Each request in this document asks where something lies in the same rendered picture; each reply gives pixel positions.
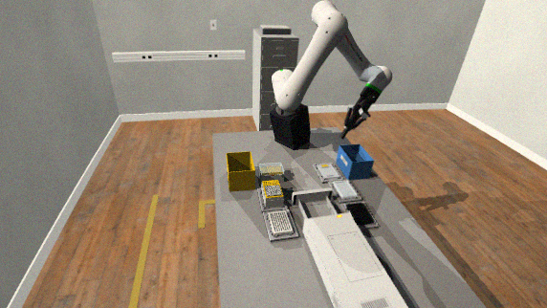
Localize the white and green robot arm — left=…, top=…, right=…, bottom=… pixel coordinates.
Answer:
left=272, top=0, right=392, bottom=117

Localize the yellow waste bin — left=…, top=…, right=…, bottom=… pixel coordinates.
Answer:
left=227, top=151, right=255, bottom=191

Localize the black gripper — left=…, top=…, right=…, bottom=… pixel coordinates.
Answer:
left=339, top=96, right=372, bottom=139

